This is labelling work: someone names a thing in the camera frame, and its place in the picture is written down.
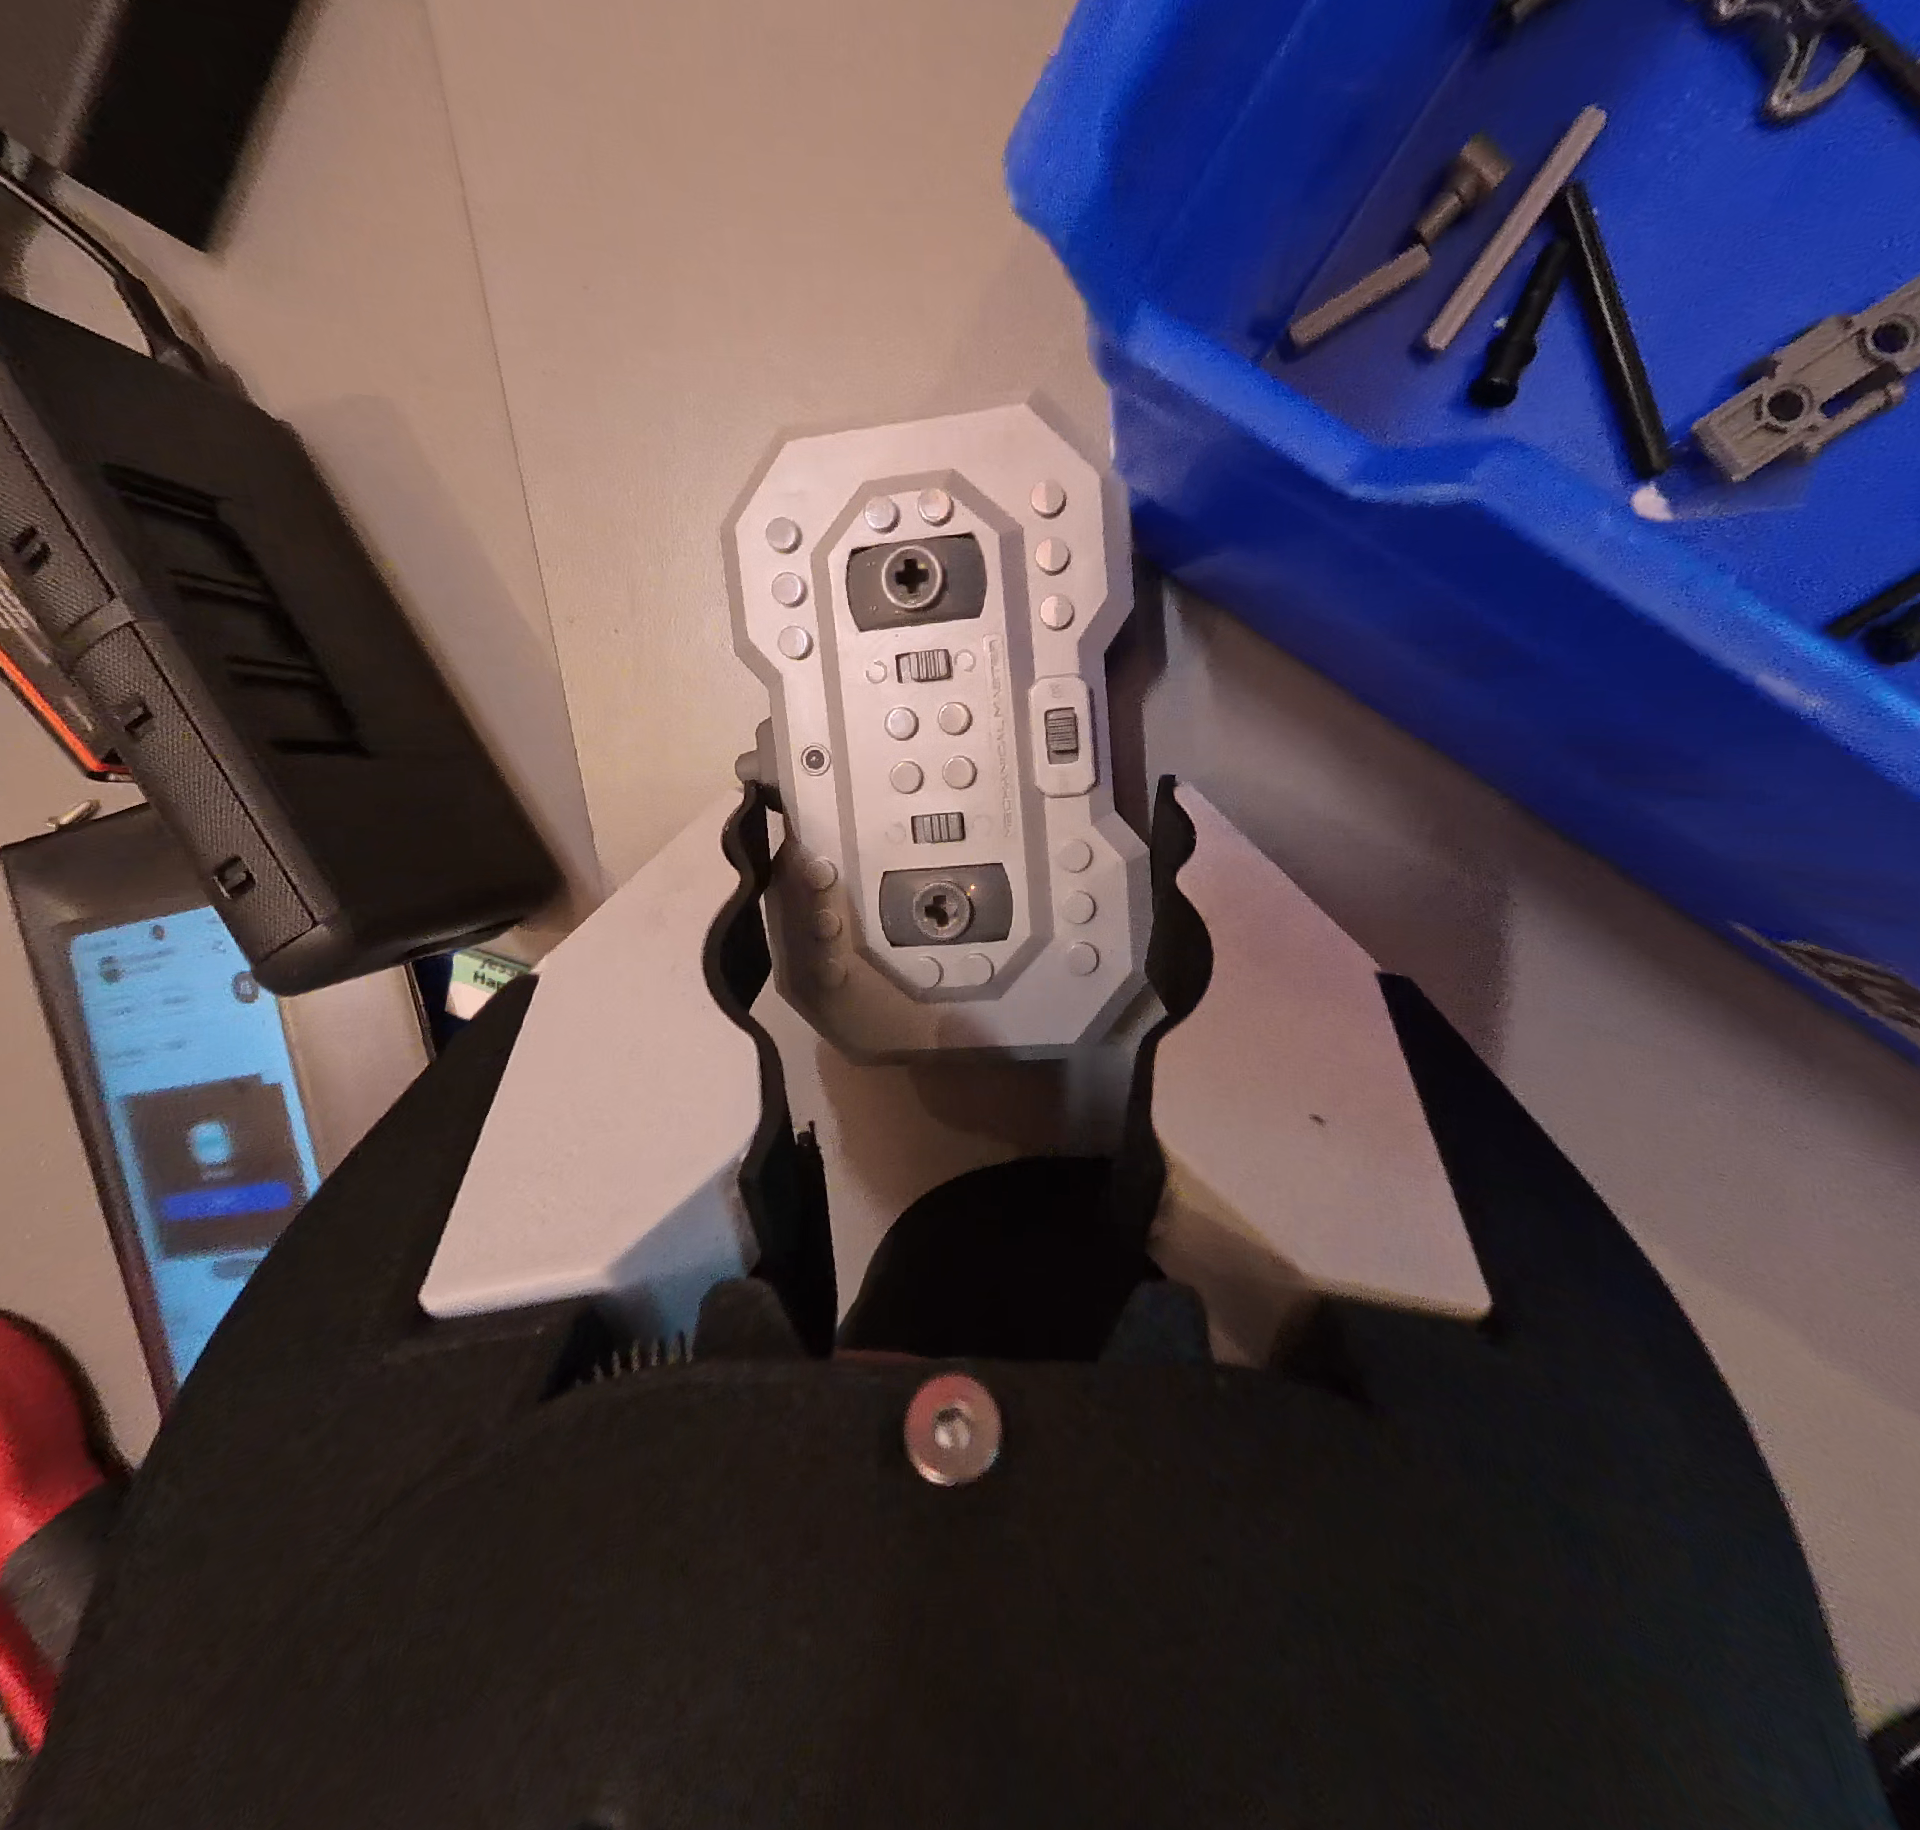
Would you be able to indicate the white control hub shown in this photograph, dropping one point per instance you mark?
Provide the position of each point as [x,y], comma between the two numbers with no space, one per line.
[931,720]

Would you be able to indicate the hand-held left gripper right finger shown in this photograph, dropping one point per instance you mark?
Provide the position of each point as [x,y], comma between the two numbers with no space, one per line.
[1305,1110]

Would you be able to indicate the smartphone in clear case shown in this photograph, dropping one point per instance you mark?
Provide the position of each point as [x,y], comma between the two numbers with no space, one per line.
[194,1079]

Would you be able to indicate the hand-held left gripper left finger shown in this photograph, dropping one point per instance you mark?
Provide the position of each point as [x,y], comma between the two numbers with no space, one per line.
[600,1110]

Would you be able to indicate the blue plastic bin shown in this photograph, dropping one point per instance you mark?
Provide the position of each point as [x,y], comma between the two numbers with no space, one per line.
[1425,586]

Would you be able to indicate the small building parts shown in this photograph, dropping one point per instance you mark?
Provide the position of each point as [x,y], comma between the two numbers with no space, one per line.
[1793,388]

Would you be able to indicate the red and black object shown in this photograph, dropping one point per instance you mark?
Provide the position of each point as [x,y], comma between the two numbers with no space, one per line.
[39,1409]

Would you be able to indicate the blue memory card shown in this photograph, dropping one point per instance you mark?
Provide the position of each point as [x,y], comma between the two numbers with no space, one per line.
[485,979]

